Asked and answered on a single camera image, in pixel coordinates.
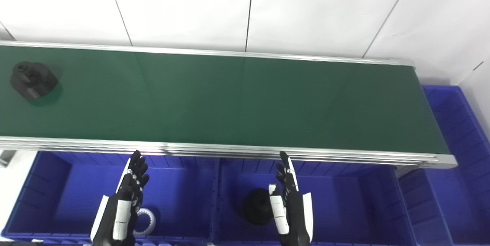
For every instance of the green conveyor belt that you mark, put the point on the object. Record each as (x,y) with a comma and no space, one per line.
(229,100)

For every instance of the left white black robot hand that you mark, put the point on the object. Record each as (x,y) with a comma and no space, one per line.
(122,211)

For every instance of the grey aluminium conveyor leg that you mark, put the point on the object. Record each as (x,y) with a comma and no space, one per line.
(4,158)

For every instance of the black round flanged part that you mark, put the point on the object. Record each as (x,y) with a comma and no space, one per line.
(32,81)
(255,206)

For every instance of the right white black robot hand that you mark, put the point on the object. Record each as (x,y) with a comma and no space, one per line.
(293,215)

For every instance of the blue plastic bin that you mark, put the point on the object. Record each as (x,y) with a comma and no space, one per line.
(180,200)
(344,207)
(455,184)

